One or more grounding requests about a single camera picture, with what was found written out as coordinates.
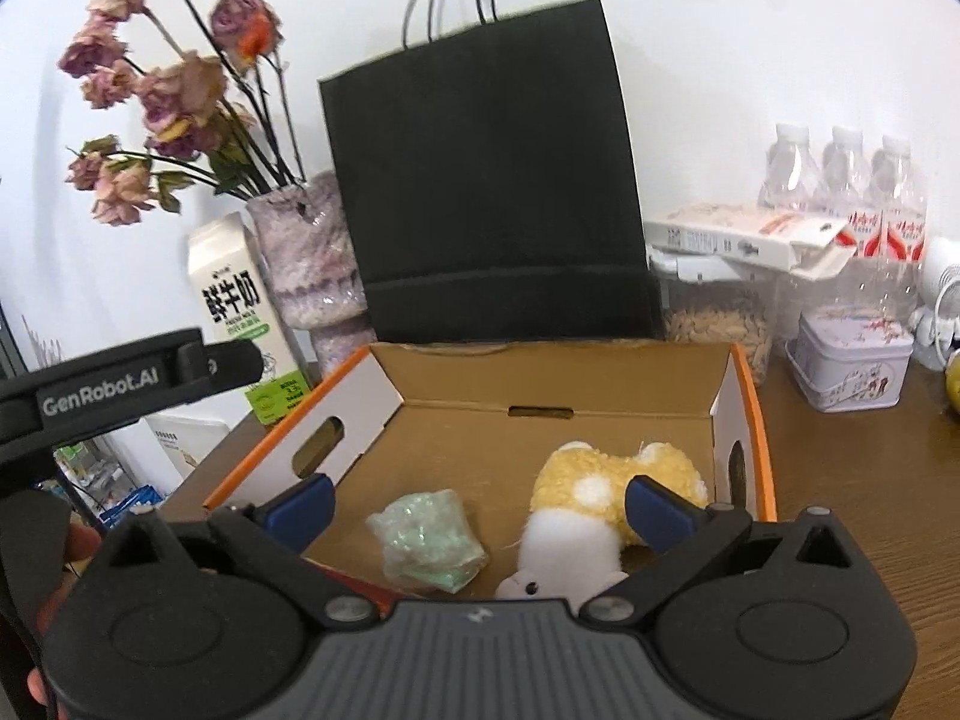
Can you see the dried rose bouquet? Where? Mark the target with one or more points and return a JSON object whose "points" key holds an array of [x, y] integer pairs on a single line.
{"points": [[207, 117]]}

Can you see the green crumpled plastic wrap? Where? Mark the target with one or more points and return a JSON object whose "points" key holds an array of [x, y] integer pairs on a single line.
{"points": [[427, 542]]}

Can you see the clear jar with oats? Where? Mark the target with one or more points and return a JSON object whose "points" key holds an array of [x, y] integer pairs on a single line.
{"points": [[707, 299]]}

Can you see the black paper bag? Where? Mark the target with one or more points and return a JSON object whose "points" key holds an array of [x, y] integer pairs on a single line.
{"points": [[489, 184]]}

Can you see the person's left hand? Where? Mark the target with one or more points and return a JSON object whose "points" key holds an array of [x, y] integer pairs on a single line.
{"points": [[80, 546]]}

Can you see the water bottle middle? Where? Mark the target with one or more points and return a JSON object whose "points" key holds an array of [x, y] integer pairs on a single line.
{"points": [[845, 191]]}

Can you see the yellow green apple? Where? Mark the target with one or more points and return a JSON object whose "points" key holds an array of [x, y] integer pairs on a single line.
{"points": [[953, 381]]}

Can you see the white square tin box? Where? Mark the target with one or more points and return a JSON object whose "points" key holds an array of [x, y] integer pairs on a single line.
{"points": [[847, 358]]}

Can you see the flat white carton box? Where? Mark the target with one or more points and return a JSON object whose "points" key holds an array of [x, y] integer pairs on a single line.
{"points": [[800, 244]]}

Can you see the water bottle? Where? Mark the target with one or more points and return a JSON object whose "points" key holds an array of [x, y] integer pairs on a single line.
{"points": [[900, 191], [792, 176], [845, 191]]}

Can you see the yellow white plush toy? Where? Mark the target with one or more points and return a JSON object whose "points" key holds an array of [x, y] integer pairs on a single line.
{"points": [[577, 530]]}

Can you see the white green milk carton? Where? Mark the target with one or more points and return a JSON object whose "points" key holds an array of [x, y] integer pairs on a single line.
{"points": [[224, 265]]}

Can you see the water bottle right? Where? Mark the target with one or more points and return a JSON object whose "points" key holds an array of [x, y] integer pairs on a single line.
{"points": [[900, 191]]}

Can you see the orange cardboard box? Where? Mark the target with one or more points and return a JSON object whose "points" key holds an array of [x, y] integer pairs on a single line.
{"points": [[482, 420]]}

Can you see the water bottle left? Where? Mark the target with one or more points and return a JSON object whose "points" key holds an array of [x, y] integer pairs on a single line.
{"points": [[792, 176]]}

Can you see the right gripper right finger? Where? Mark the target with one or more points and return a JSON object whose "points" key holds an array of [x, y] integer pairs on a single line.
{"points": [[691, 545]]}

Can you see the blue white box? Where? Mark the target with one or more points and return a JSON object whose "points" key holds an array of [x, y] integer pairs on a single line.
{"points": [[145, 496]]}

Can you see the white round device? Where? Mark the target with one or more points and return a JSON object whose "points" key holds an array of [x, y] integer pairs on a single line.
{"points": [[934, 323]]}

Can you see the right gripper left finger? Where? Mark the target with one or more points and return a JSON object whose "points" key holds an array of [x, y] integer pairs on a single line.
{"points": [[262, 544]]}

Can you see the pink textured vase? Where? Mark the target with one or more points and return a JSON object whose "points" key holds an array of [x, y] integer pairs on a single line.
{"points": [[303, 235]]}

